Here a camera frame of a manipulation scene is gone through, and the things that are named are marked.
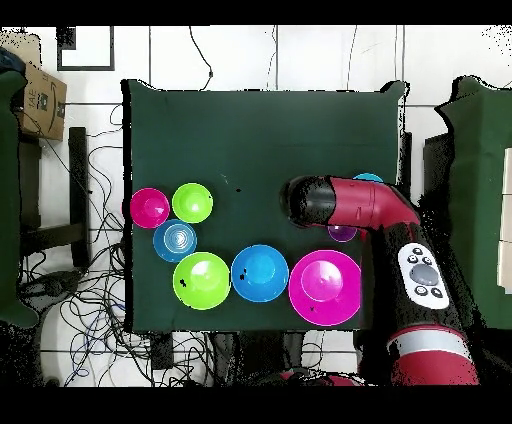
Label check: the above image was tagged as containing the large blue bowl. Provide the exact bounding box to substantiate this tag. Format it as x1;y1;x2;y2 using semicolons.
230;244;290;304

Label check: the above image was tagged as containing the small green bowl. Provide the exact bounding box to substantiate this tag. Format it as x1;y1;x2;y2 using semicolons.
171;182;214;224

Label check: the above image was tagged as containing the dark green table cloth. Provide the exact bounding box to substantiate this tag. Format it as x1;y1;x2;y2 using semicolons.
121;78;410;334

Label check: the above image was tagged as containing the translucent blue bowl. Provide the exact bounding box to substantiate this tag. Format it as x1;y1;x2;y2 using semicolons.
152;218;198;264

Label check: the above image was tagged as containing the large green bowl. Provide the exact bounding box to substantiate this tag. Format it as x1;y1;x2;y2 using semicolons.
172;251;232;311

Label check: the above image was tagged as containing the purple cup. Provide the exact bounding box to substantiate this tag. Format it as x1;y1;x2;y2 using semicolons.
327;224;358;244

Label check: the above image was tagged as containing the small red bowl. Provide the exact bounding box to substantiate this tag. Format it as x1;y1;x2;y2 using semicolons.
129;187;172;230

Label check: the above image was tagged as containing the black box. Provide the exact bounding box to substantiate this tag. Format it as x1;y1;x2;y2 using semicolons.
422;133;453;233

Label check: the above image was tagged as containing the green cloth covered table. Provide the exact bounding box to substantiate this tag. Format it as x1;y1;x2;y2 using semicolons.
435;75;512;335
0;69;41;329

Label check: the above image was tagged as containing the cardboard box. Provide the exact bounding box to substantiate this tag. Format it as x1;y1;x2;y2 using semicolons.
15;61;68;142

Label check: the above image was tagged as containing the white box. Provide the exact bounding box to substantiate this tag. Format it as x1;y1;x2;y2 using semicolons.
496;147;512;295

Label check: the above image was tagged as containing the black floor cable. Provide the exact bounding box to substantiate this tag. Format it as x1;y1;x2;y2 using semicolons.
188;25;214;92

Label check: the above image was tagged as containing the black bench frame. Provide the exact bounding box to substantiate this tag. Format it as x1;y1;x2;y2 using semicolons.
17;126;91;269

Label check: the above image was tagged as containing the black square floor frame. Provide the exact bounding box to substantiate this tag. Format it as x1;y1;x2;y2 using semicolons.
56;25;116;72

